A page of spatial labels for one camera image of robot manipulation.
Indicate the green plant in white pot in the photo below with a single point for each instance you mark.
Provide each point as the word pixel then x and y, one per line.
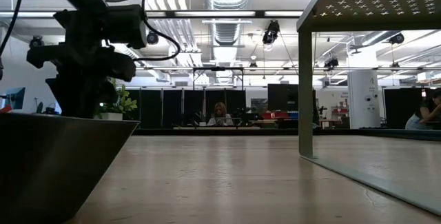
pixel 124 103

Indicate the white round column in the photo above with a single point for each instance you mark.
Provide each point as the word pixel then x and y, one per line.
pixel 363 96

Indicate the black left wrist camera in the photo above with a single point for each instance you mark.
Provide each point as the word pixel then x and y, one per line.
pixel 125 27

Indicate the black display panel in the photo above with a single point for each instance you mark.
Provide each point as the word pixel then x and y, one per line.
pixel 282 96
pixel 401 107

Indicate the red storage box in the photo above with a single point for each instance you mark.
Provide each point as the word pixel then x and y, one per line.
pixel 275 115

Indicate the black partition wall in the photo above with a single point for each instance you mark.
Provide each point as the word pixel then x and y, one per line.
pixel 172 107

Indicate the large black bowl foreground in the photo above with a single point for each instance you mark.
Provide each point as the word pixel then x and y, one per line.
pixel 51 165

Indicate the silver ventilation duct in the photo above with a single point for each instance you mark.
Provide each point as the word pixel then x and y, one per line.
pixel 227 31

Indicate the person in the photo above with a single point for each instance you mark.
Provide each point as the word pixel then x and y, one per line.
pixel 425 113
pixel 220 117

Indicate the black ceiling spotlight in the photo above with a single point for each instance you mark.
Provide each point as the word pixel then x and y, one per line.
pixel 271 32
pixel 330 62
pixel 396 38
pixel 36 39
pixel 152 38

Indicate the computer monitor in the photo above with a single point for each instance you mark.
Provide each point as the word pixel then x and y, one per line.
pixel 15 98

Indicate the background storage rack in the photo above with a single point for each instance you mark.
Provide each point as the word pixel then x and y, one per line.
pixel 339 112

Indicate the black background rig frame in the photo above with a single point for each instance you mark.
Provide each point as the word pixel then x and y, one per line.
pixel 217 68

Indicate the green perforated metal shelf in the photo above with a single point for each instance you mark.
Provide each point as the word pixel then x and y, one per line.
pixel 305 96

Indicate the linear ceiling light fixture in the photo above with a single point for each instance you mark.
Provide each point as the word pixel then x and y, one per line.
pixel 224 13

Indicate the blue storage box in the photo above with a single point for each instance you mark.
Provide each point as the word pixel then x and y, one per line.
pixel 293 115

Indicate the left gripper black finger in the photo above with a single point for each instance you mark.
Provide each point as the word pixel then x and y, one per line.
pixel 70 98
pixel 103 93

